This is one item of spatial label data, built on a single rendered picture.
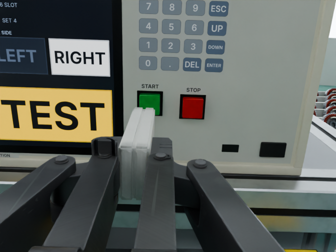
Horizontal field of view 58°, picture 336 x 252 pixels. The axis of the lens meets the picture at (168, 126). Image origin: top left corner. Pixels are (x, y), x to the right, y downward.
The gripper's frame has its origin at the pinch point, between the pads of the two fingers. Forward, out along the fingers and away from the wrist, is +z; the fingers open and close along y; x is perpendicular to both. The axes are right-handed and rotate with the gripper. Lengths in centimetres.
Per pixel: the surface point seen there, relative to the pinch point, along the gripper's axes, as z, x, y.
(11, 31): 9.2, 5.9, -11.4
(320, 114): 139, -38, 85
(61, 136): 9.2, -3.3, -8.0
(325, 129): 23.2, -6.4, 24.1
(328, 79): 637, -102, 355
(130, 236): 21.4, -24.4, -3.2
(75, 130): 9.2, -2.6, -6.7
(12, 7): 9.2, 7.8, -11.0
